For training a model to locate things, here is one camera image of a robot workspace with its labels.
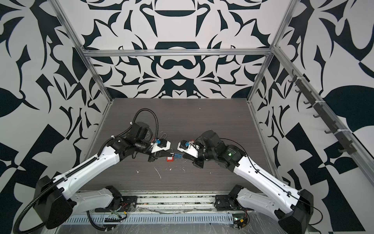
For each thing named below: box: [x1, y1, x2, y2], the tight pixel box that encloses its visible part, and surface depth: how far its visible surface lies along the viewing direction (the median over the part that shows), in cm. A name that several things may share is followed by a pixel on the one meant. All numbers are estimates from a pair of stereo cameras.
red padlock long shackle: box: [166, 156, 174, 163], surface depth 91 cm
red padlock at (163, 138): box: [159, 133, 168, 144], surface depth 61 cm
